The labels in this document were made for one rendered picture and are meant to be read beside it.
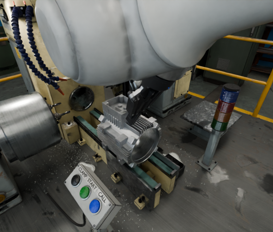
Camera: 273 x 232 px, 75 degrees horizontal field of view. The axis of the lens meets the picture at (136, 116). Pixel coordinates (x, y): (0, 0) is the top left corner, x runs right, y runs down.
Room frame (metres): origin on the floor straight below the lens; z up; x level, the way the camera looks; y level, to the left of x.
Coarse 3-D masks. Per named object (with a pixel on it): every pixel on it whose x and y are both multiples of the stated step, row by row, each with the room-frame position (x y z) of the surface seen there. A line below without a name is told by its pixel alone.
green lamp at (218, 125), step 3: (213, 120) 0.60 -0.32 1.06; (216, 120) 0.58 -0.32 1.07; (213, 123) 0.59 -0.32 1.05; (216, 123) 0.58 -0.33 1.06; (219, 123) 0.57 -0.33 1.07; (222, 123) 0.57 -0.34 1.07; (225, 123) 0.57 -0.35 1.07; (213, 126) 0.59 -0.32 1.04; (216, 126) 0.58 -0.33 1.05; (219, 126) 0.57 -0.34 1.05; (222, 126) 0.57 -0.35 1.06; (225, 126) 0.57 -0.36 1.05; (216, 129) 0.57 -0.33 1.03; (219, 129) 0.57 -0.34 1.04; (222, 129) 0.57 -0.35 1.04; (225, 129) 0.57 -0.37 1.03
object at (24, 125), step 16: (32, 96) 0.62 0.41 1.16; (0, 112) 0.52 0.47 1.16; (16, 112) 0.53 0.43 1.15; (32, 112) 0.55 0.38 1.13; (48, 112) 0.57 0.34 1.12; (0, 128) 0.48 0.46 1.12; (16, 128) 0.49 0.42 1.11; (32, 128) 0.51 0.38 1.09; (48, 128) 0.54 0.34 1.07; (0, 144) 0.44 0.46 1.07; (16, 144) 0.46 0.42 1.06; (32, 144) 0.49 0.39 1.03; (48, 144) 0.53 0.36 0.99; (16, 160) 0.48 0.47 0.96
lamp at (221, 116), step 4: (216, 108) 0.60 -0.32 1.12; (216, 112) 0.59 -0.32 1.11; (220, 112) 0.58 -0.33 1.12; (216, 116) 0.59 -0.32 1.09; (220, 116) 0.57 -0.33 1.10; (224, 116) 0.57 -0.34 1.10; (228, 116) 0.57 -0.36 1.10; (220, 120) 0.57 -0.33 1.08; (224, 120) 0.57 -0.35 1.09; (228, 120) 0.57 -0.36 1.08
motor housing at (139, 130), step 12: (144, 120) 0.54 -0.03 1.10; (108, 132) 0.52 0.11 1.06; (120, 132) 0.51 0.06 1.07; (132, 132) 0.49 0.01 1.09; (144, 132) 0.49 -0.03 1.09; (156, 132) 0.55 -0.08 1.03; (108, 144) 0.51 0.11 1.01; (144, 144) 0.57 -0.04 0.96; (156, 144) 0.54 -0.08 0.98; (120, 156) 0.47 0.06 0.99; (132, 156) 0.51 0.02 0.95; (144, 156) 0.51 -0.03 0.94
